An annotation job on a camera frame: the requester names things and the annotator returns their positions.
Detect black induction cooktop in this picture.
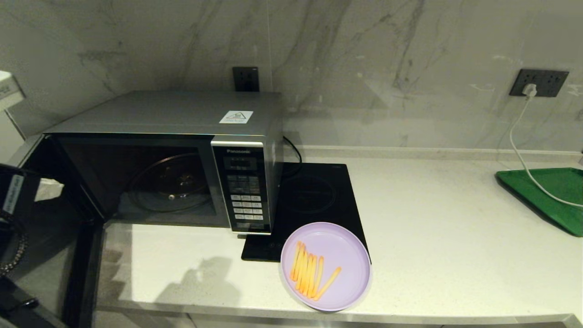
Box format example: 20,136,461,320
241,163,372,264

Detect black microwave control panel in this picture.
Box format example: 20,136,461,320
211,141,272,235

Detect black cable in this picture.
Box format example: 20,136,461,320
282,136,303,178

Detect white power cable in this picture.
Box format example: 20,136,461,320
508,97,583,209

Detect green plastic tray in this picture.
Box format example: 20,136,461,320
496,168,583,237

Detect silver Panasonic microwave oven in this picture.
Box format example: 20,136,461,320
43,90,284,236

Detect white warning sticker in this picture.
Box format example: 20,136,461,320
219,111,254,124

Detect small black wall socket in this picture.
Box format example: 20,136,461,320
233,67,260,92

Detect silver black microwave door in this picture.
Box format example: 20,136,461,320
0,134,107,328

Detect wide black wall socket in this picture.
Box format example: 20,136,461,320
509,68,570,97

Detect grey base cabinet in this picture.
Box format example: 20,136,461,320
91,310,583,328

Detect purple round plate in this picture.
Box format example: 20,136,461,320
280,222,373,313

